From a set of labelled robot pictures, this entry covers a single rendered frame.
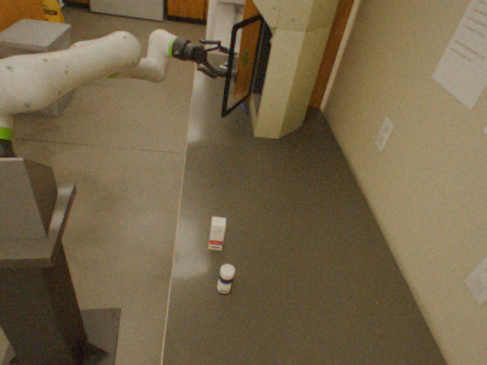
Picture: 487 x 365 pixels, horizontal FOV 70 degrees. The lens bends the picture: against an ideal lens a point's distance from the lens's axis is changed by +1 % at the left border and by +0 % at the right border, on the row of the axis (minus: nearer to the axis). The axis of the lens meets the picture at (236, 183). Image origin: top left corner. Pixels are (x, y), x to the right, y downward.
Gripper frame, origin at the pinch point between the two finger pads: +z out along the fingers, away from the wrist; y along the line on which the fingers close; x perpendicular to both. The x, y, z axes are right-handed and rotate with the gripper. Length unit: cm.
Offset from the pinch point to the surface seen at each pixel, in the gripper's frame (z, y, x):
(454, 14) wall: 73, 39, -14
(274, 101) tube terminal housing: 24.8, -7.6, -4.0
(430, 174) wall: 85, 1, -36
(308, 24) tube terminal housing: 30.0, 23.7, -0.5
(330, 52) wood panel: 35, 4, 43
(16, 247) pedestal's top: -11, -26, -102
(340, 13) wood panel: 34, 22, 43
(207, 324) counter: 45, -25, -95
